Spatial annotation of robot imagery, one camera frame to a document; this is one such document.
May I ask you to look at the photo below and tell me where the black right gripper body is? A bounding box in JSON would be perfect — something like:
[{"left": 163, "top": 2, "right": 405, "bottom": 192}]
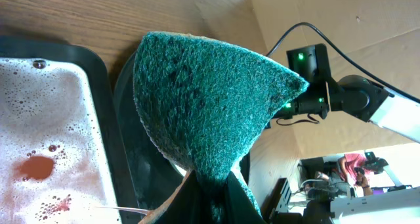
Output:
[{"left": 274, "top": 43, "right": 331, "bottom": 126}]

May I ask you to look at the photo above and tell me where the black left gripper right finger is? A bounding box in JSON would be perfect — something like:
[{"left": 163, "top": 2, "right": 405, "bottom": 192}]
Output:
[{"left": 223, "top": 172, "right": 265, "bottom": 224}]

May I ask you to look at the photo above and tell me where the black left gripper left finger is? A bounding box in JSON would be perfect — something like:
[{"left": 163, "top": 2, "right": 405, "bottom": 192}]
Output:
[{"left": 154, "top": 171, "right": 213, "bottom": 224}]

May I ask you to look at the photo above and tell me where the green scouring sponge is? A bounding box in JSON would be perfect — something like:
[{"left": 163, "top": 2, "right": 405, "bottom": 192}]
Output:
[{"left": 133, "top": 32, "right": 308, "bottom": 223}]

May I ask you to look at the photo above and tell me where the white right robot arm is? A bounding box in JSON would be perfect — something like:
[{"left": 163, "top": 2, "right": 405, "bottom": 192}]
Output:
[{"left": 274, "top": 44, "right": 419, "bottom": 143}]

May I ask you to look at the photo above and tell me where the black round tray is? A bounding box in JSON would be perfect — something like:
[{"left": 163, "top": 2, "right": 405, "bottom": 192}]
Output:
[{"left": 113, "top": 51, "right": 252, "bottom": 215}]

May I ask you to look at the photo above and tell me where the black rectangular soapy tray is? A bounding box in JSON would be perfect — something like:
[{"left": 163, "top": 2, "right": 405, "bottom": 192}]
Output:
[{"left": 1, "top": 36, "right": 142, "bottom": 223}]

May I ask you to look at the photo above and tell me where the person in red shirt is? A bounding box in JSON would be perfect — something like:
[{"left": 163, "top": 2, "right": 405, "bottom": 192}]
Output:
[{"left": 314, "top": 152, "right": 387, "bottom": 198}]

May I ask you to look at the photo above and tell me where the white background equipment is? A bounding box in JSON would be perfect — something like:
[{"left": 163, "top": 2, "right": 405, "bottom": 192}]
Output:
[{"left": 331, "top": 187, "right": 419, "bottom": 224}]

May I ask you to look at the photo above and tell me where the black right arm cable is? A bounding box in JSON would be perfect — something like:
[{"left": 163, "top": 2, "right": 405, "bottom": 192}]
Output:
[{"left": 265, "top": 22, "right": 420, "bottom": 105}]

